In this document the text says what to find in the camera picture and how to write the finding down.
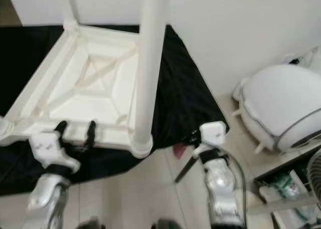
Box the black tablecloth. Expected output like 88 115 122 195
0 25 230 197

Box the grey round fan grille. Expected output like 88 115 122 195
306 148 321 204

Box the grey metal bar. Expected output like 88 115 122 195
248 194 321 217

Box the white plastic table top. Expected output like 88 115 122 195
0 21 153 158

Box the silver robot left leg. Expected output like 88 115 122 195
85 218 106 229

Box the black flat box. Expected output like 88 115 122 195
253 156 321 229

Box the green white device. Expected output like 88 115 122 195
263 171 306 209

